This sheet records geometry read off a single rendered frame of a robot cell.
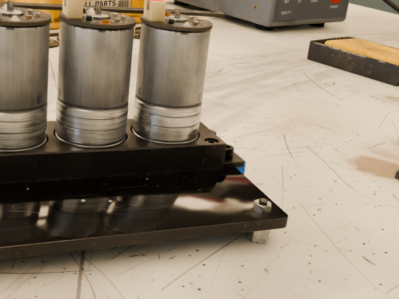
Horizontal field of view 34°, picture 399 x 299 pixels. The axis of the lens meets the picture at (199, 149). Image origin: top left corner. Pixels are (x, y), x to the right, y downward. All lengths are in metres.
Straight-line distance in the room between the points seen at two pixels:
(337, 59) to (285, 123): 0.15
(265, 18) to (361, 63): 0.12
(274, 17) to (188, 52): 0.34
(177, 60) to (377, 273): 0.09
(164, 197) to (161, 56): 0.05
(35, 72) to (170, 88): 0.05
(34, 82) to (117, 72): 0.03
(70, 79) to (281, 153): 0.12
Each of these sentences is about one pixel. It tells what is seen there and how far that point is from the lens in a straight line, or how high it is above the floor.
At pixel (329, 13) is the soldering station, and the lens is 0.62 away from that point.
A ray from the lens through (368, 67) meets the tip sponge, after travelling 0.46.
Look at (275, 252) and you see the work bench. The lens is 0.21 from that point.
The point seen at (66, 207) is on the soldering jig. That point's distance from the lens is 0.20.
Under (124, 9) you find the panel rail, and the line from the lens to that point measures 0.24.
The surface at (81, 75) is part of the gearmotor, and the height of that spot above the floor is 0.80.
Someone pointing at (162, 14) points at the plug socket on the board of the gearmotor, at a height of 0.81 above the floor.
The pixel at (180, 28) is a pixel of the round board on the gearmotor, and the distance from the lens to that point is 0.22.
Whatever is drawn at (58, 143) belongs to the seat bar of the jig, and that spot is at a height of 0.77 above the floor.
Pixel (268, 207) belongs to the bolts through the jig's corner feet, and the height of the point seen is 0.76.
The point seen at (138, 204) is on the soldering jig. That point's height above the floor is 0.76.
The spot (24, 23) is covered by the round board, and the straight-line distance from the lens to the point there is 0.20.
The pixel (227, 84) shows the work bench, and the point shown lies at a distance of 0.39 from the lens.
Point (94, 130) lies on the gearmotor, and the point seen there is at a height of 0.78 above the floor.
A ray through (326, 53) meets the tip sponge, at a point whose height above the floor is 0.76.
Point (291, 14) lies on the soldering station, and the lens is 0.58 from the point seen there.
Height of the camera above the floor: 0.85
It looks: 21 degrees down
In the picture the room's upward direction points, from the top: 7 degrees clockwise
